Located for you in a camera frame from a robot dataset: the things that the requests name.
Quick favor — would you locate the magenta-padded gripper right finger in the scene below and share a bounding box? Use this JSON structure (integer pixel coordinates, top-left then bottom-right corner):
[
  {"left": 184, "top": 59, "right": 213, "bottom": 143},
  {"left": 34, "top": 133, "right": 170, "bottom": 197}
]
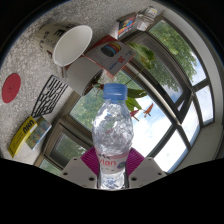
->
[{"left": 124, "top": 147, "right": 168, "bottom": 189}]

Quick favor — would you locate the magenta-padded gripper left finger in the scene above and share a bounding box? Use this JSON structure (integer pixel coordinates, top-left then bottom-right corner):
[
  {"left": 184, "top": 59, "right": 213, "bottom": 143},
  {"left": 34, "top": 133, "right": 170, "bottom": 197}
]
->
[{"left": 59, "top": 147, "right": 101, "bottom": 189}]

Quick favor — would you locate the clear plastic water bottle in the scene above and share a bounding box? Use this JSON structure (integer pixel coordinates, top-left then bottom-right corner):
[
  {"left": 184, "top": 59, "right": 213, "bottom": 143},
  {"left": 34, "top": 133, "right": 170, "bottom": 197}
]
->
[{"left": 92, "top": 83, "right": 134, "bottom": 190}]

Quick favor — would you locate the long yellow box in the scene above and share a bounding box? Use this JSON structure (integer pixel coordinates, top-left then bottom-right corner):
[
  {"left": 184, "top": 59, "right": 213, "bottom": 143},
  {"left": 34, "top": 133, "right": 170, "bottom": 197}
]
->
[{"left": 7, "top": 115, "right": 38, "bottom": 158}]

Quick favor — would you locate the black lattice trivet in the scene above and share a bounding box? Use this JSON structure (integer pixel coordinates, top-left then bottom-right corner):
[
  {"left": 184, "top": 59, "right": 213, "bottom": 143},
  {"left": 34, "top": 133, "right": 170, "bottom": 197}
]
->
[{"left": 31, "top": 75, "right": 69, "bottom": 118}]

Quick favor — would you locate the brown-framed bay window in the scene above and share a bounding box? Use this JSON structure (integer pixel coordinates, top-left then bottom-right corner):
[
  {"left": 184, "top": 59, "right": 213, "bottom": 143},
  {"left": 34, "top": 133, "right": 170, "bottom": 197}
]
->
[{"left": 33, "top": 13, "right": 218, "bottom": 174}]

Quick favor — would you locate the potted plant in white pot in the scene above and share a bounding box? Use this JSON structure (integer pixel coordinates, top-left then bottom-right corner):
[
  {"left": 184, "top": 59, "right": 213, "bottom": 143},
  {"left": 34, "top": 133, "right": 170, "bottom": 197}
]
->
[{"left": 64, "top": 41, "right": 157, "bottom": 122}]

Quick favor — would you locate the flat round red coaster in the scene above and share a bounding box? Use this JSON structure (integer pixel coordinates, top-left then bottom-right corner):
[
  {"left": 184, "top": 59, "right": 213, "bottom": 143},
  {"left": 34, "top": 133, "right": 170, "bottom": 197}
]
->
[{"left": 1, "top": 73, "right": 22, "bottom": 104}]

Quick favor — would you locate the red and white box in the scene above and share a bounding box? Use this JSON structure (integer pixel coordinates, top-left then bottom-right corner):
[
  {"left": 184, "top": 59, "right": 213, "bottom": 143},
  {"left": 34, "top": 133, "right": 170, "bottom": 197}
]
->
[{"left": 83, "top": 34, "right": 137, "bottom": 77}]

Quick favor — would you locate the white paper cup black print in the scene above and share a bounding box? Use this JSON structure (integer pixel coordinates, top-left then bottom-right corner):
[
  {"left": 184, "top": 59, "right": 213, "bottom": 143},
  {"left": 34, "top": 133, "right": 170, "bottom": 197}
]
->
[{"left": 33, "top": 22, "right": 94, "bottom": 68}]

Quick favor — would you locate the small colourful book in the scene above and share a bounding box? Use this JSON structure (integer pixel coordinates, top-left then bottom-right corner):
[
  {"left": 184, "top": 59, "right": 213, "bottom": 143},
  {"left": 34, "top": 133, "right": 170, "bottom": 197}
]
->
[{"left": 116, "top": 12, "right": 138, "bottom": 40}]

